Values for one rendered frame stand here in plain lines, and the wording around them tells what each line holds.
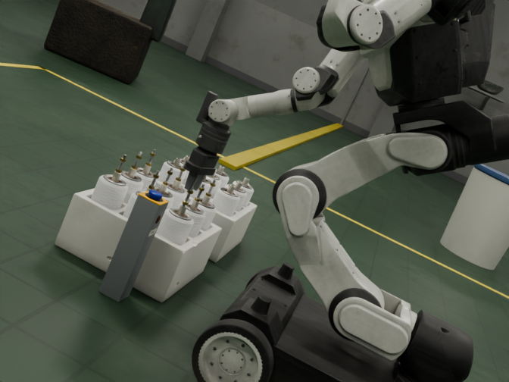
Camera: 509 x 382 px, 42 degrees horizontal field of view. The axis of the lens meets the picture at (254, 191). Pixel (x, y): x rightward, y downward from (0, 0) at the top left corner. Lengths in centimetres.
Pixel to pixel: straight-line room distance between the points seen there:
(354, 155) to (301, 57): 975
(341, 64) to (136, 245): 76
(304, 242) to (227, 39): 1010
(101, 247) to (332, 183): 75
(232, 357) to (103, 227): 63
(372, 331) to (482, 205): 322
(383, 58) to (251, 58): 996
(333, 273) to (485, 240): 323
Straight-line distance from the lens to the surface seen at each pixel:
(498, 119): 175
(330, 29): 140
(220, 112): 190
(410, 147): 168
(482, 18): 175
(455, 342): 183
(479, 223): 492
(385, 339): 177
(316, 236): 173
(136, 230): 186
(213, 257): 252
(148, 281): 203
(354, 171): 173
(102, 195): 207
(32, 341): 164
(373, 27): 137
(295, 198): 171
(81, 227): 209
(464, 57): 172
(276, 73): 1150
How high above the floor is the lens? 84
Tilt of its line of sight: 12 degrees down
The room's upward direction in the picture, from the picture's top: 25 degrees clockwise
